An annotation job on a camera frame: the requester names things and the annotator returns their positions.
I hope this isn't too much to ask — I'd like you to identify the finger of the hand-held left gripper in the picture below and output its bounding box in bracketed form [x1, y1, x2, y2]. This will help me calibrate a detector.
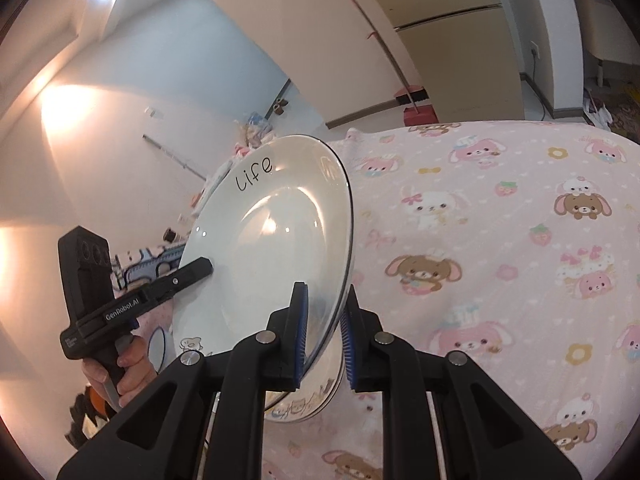
[127, 256, 214, 307]

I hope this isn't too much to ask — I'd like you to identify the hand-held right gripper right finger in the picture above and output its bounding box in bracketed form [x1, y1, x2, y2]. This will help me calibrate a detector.
[340, 285, 583, 480]

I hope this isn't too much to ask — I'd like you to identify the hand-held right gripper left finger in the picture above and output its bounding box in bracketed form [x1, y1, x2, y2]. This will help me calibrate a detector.
[57, 281, 310, 480]

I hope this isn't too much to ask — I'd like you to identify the white plate with black rim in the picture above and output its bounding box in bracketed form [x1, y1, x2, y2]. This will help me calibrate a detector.
[171, 134, 355, 396]

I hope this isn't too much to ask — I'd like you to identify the person's left hand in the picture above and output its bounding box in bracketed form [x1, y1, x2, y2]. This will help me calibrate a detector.
[81, 335, 157, 411]

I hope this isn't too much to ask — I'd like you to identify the blue white printed cloth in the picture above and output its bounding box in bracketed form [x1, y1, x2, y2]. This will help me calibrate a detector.
[112, 242, 187, 291]

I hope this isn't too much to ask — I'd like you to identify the white cartoon print plate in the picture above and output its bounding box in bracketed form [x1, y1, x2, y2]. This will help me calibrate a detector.
[262, 357, 347, 424]

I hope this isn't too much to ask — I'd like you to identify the pink cartoon tablecloth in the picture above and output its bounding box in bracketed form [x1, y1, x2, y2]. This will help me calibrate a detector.
[260, 120, 640, 480]

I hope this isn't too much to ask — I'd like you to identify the red dustpan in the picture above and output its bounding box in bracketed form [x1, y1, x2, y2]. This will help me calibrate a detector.
[402, 104, 437, 129]

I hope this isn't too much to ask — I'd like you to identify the broom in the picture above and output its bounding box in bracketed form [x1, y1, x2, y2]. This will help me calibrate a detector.
[346, 0, 429, 107]

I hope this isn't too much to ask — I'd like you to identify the beige cabinet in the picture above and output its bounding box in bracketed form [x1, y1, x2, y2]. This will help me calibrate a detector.
[345, 0, 526, 122]

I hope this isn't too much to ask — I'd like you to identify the beige counter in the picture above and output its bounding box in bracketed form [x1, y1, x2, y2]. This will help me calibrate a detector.
[567, 0, 640, 86]

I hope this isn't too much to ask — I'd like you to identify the metal wall rail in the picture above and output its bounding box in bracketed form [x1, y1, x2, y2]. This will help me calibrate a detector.
[142, 134, 207, 182]

